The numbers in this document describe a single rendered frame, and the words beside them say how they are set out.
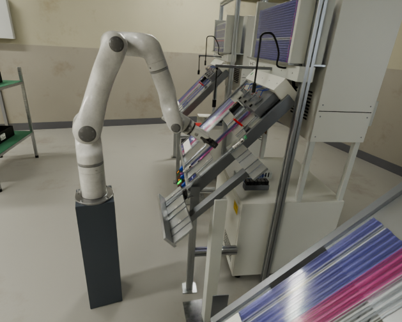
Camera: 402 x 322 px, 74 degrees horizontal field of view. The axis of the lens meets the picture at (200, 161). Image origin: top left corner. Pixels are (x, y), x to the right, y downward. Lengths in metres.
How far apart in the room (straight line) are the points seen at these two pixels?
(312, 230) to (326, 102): 0.82
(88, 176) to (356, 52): 1.41
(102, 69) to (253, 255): 1.37
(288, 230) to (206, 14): 4.33
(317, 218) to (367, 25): 1.07
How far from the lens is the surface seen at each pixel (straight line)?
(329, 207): 1.84
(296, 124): 1.44
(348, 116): 1.62
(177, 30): 5.21
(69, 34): 4.98
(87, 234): 1.52
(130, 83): 5.05
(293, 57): 1.39
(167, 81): 1.32
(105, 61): 1.23
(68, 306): 1.94
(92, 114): 1.26
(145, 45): 1.29
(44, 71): 5.03
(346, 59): 1.54
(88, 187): 1.41
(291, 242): 1.88
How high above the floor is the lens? 1.44
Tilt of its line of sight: 23 degrees down
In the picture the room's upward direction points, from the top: 4 degrees clockwise
